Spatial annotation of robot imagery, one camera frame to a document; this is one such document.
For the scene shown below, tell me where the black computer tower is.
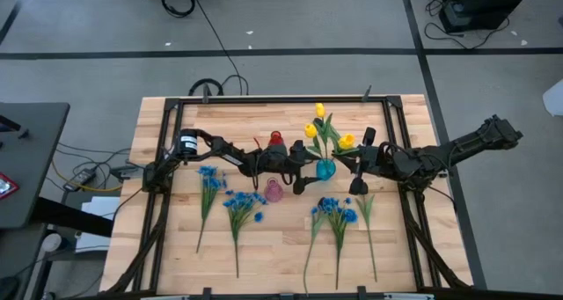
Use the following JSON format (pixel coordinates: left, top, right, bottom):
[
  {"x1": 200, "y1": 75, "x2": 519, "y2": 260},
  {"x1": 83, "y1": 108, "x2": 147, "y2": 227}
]
[{"x1": 438, "y1": 0, "x2": 538, "y2": 34}]

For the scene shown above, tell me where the red-edged screen device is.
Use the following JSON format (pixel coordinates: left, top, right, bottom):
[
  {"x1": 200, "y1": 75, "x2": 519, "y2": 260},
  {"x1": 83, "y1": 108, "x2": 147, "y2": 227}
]
[{"x1": 0, "y1": 172, "x2": 20, "y2": 201}]

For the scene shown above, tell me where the white paper stack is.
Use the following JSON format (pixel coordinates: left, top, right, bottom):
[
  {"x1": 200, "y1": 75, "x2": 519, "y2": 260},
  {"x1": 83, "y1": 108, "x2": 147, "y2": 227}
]
[{"x1": 74, "y1": 195, "x2": 119, "y2": 254}]

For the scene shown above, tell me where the teal glass vase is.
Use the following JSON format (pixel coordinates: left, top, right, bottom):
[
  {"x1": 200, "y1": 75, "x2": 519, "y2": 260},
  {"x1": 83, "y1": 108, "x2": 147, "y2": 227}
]
[{"x1": 315, "y1": 157, "x2": 338, "y2": 181}]

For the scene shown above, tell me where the black aluminium table frame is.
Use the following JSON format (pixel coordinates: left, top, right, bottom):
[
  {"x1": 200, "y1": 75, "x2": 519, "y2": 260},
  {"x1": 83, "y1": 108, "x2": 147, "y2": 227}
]
[{"x1": 103, "y1": 84, "x2": 474, "y2": 300}]

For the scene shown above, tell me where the long black floor cable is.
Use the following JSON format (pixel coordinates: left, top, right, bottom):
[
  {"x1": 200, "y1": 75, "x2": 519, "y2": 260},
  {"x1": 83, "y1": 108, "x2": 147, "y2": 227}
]
[{"x1": 193, "y1": 0, "x2": 245, "y2": 97}]

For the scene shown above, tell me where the pink ribbed glass vase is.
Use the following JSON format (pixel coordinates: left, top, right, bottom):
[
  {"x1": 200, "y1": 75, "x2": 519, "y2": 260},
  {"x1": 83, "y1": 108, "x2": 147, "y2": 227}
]
[{"x1": 263, "y1": 177, "x2": 285, "y2": 203}]

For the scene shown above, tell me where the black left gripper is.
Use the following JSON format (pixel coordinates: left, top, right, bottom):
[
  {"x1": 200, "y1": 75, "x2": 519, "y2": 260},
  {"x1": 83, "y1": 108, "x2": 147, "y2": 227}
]
[{"x1": 262, "y1": 139, "x2": 323, "y2": 196}]

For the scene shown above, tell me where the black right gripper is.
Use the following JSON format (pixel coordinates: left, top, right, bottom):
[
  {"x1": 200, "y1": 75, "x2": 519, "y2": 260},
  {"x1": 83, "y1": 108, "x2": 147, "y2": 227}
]
[{"x1": 333, "y1": 127, "x2": 398, "y2": 197}]

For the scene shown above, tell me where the yellow artificial tulip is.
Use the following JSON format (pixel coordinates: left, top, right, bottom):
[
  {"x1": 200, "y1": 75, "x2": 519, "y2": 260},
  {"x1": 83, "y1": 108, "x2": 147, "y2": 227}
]
[
  {"x1": 314, "y1": 102, "x2": 332, "y2": 160},
  {"x1": 303, "y1": 122, "x2": 327, "y2": 160},
  {"x1": 328, "y1": 132, "x2": 358, "y2": 159}
]

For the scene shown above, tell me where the white sheet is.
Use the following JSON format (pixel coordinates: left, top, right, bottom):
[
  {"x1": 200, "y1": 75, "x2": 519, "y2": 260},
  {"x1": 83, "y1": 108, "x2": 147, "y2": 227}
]
[{"x1": 542, "y1": 78, "x2": 563, "y2": 117}]

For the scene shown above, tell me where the coiled black cable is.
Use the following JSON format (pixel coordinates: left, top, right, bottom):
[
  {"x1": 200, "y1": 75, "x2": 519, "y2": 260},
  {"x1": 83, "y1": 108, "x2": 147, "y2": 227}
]
[{"x1": 159, "y1": 0, "x2": 197, "y2": 19}]

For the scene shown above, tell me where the black desk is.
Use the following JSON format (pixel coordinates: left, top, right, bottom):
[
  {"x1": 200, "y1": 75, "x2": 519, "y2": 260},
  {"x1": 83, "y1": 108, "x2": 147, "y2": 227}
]
[{"x1": 0, "y1": 101, "x2": 70, "y2": 230}]

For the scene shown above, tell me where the looped black cable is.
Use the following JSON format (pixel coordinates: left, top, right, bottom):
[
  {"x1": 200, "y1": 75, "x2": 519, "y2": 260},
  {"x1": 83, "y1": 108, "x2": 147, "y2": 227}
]
[{"x1": 187, "y1": 74, "x2": 250, "y2": 97}]

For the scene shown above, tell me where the white round object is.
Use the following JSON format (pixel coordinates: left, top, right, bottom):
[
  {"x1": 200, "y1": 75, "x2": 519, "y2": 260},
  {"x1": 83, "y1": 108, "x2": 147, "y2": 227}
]
[{"x1": 40, "y1": 232, "x2": 63, "y2": 253}]

